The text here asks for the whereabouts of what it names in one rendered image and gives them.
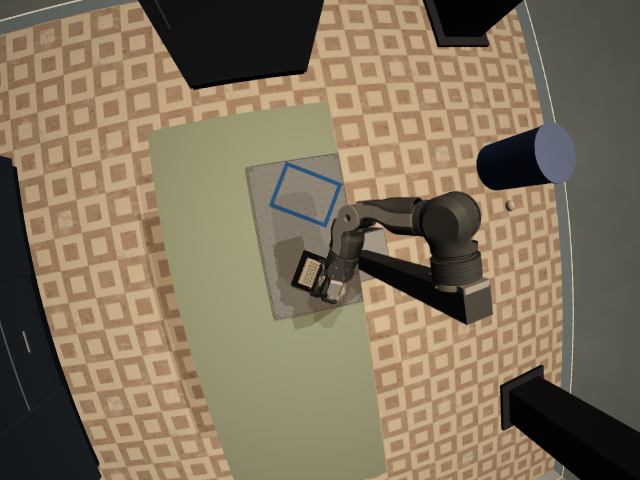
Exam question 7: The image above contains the blue tape outline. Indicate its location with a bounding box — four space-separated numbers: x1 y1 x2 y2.
269 162 342 228

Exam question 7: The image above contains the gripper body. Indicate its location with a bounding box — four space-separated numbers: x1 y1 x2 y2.
311 265 337 304

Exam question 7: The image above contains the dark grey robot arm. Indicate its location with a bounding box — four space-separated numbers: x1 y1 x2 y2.
318 191 490 301

